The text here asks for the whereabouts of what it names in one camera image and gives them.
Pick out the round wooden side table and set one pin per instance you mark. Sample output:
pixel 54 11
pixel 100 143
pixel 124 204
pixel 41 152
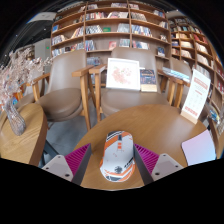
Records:
pixel 218 141
pixel 23 143

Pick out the angled wooden bookshelf with books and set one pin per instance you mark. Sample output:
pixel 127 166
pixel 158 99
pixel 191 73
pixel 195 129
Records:
pixel 200 50

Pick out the tall wooden bookshelf with books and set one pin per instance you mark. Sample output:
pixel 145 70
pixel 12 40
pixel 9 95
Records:
pixel 100 39

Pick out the lilac and blue mouse pad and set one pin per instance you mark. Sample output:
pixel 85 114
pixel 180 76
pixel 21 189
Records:
pixel 200 148

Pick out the dark book with yellow band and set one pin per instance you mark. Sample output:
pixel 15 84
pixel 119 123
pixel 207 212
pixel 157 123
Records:
pixel 148 80

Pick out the white framed red-print picture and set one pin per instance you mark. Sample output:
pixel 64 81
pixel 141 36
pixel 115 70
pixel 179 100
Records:
pixel 123 75

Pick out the glass vase with pink flowers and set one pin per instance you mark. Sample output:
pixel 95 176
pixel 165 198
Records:
pixel 15 121

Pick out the light blue book stack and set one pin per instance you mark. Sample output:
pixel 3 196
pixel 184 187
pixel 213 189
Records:
pixel 176 74

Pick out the white sign on wooden base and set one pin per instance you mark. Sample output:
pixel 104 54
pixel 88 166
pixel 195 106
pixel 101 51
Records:
pixel 196 96

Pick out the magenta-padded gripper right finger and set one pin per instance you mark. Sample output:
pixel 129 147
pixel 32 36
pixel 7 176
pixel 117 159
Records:
pixel 148 159

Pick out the blue and yellow book stack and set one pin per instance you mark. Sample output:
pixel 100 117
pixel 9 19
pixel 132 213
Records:
pixel 214 115

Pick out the white and orange computer mouse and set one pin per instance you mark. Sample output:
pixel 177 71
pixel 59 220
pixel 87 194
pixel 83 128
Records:
pixel 117 156

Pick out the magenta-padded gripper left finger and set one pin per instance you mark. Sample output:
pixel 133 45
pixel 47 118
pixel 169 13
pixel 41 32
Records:
pixel 77 159

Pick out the brown padded wooden armchair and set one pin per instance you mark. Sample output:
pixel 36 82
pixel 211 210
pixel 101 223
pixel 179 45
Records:
pixel 181 66
pixel 66 76
pixel 133 100

